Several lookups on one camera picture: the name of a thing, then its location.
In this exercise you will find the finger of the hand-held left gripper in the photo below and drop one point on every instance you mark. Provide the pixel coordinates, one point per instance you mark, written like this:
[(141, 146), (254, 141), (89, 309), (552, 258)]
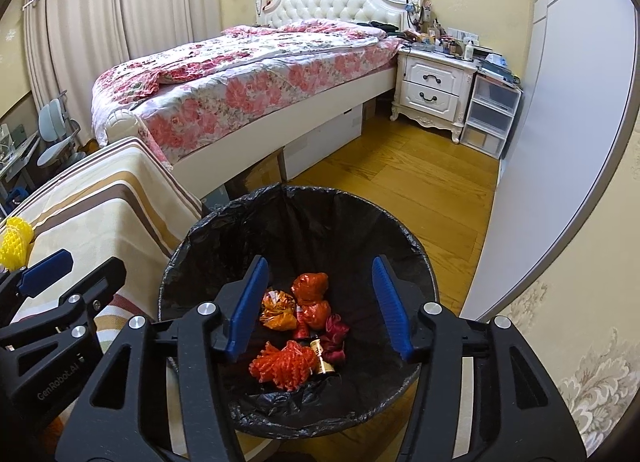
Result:
[(75, 312), (45, 272)]

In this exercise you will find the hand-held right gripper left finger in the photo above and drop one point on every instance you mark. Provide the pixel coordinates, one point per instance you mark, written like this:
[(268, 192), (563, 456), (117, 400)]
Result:
[(247, 307)]

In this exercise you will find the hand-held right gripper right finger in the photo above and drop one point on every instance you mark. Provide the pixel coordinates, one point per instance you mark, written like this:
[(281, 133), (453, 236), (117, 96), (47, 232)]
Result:
[(392, 312)]

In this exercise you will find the yellow foam net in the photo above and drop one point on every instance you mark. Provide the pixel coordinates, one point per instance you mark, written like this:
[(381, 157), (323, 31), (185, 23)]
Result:
[(15, 242)]

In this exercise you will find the small red bottle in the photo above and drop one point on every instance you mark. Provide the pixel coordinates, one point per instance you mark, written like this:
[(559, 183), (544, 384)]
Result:
[(301, 329)]

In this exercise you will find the orange knotted plastic bag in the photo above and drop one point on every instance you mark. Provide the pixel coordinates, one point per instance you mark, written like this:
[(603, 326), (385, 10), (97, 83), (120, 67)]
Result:
[(310, 287)]

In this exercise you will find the orange-red foam net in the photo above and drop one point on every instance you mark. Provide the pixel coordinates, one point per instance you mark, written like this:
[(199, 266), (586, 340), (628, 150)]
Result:
[(282, 364)]

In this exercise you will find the brown bottle with yellow label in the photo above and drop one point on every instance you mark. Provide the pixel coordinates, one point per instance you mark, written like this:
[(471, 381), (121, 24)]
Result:
[(322, 364)]

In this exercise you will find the round bin with black bag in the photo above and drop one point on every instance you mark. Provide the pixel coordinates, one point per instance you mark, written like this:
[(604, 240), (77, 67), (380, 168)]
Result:
[(310, 232)]

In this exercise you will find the striped bed sheet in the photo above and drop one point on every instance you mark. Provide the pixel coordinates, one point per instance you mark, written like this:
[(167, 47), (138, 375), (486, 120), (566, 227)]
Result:
[(100, 202)]

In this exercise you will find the study desk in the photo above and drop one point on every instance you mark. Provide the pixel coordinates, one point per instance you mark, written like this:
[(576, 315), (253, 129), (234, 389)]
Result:
[(20, 151)]

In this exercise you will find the cardboard box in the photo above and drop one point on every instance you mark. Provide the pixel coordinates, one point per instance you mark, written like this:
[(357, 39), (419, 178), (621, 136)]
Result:
[(260, 174)]

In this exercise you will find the light blue desk chair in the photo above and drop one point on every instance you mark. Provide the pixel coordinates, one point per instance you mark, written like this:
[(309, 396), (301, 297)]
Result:
[(50, 116)]

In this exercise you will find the white storage box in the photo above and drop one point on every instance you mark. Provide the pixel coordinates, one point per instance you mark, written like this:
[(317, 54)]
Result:
[(325, 141)]

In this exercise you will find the clear plastic drawer unit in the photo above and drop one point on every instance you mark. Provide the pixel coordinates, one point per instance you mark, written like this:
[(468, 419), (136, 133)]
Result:
[(487, 111)]

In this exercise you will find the white nightstand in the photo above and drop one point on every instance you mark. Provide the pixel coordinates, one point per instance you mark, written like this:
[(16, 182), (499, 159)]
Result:
[(430, 86)]

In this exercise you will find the pink floral quilt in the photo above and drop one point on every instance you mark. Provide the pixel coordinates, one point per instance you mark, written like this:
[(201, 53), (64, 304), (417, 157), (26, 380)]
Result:
[(210, 61)]

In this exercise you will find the white wardrobe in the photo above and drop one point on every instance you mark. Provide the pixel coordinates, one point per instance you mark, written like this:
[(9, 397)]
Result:
[(565, 116)]

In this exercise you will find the nightstand clutter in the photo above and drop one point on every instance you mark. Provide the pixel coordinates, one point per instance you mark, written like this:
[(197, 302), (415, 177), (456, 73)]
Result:
[(450, 44)]

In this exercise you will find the white tufted bed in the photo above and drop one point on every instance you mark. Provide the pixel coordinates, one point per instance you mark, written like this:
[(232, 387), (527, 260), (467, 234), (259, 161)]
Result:
[(330, 4)]

